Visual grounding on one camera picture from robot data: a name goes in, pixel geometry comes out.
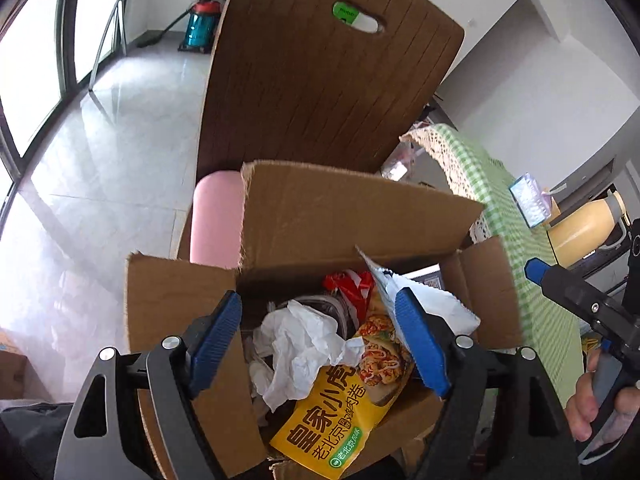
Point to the red plastic bag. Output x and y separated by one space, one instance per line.
350 290

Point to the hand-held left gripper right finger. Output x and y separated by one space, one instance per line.
422 345

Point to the window frame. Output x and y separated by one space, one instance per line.
55 50

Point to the person's right hand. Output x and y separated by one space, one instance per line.
580 410

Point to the brown cardboard box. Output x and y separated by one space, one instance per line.
325 210

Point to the teal vacuum cleaner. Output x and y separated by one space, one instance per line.
202 25

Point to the small cardboard box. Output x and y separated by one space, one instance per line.
12 365

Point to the yellow snack bag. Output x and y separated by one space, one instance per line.
340 410

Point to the yellow thermos jug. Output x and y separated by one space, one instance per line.
585 230

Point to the brown wooden chair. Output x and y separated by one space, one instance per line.
300 85

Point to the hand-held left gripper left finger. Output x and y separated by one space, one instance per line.
215 345

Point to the white tissue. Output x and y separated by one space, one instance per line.
295 350

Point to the purple tissue pack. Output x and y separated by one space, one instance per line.
530 200

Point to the pink chair cushion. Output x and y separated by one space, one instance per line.
217 220

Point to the green checked tablecloth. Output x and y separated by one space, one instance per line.
505 220

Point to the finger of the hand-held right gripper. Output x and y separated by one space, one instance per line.
570 292

